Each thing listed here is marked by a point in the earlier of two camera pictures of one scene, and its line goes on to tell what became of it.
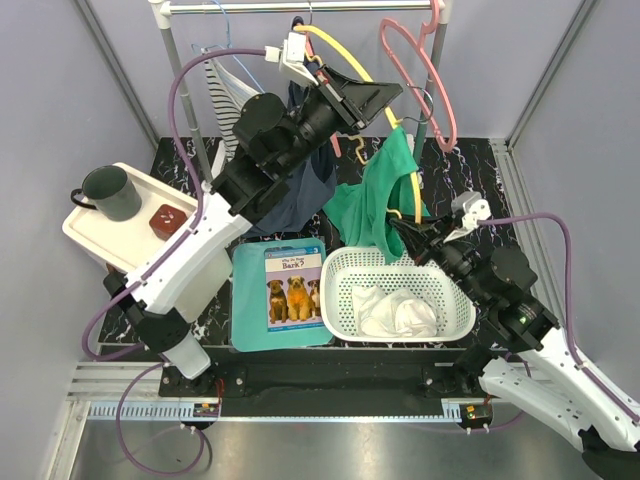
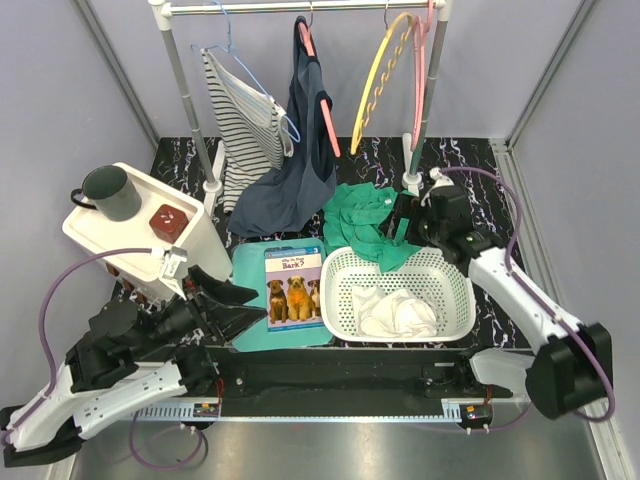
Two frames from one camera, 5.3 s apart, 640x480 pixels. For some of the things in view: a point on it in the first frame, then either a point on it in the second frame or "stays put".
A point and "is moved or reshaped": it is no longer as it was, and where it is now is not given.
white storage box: (126, 245) stays put
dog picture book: (293, 288) stays put
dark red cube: (166, 220) stays put
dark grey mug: (109, 190) stays put
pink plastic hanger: (419, 44) is moved or reshaped
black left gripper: (361, 100) -> (219, 320)
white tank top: (410, 312) stays put
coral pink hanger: (310, 50) stays put
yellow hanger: (358, 155) -> (377, 94)
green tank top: (363, 211) is moved or reshaped
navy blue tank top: (302, 204) stays put
